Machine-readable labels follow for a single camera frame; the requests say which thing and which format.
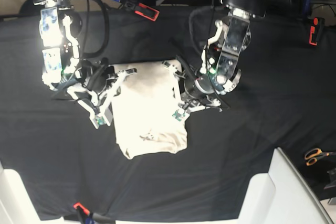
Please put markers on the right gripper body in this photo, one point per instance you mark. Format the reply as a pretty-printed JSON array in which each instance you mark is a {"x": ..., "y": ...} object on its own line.
[{"x": 94, "y": 86}]

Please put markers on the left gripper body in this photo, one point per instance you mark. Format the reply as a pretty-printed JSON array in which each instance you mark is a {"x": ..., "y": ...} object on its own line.
[{"x": 188, "y": 95}]

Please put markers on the white T-shirt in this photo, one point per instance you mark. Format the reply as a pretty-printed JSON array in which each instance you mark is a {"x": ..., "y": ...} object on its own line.
[{"x": 143, "y": 111}]

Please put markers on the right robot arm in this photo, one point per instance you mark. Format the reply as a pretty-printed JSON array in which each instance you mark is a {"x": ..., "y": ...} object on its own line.
[{"x": 68, "y": 68}]

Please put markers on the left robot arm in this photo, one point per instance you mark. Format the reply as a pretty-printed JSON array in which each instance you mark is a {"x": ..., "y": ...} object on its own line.
[{"x": 218, "y": 75}]

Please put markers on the blue orange clamp top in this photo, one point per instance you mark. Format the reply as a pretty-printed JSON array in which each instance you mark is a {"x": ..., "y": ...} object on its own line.
[{"x": 140, "y": 9}]

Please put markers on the blue orange clamp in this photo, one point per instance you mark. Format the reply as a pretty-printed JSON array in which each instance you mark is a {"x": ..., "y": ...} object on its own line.
[
  {"x": 140, "y": 9},
  {"x": 85, "y": 216},
  {"x": 317, "y": 24}
]

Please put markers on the black table cloth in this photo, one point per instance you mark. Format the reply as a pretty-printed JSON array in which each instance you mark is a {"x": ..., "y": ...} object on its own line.
[{"x": 285, "y": 98}]

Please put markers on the blue orange clamp bottom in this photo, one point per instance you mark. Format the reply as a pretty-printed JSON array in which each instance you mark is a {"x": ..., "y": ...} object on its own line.
[{"x": 85, "y": 216}]

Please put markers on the white plastic bin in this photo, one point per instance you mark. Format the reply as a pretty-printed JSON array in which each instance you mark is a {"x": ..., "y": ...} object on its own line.
[{"x": 281, "y": 195}]

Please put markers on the blue orange clamp right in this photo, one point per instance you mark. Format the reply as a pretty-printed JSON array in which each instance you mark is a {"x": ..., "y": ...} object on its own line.
[{"x": 317, "y": 24}]

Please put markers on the orange handled scissors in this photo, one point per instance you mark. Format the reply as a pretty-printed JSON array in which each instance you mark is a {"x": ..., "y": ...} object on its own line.
[{"x": 315, "y": 154}]

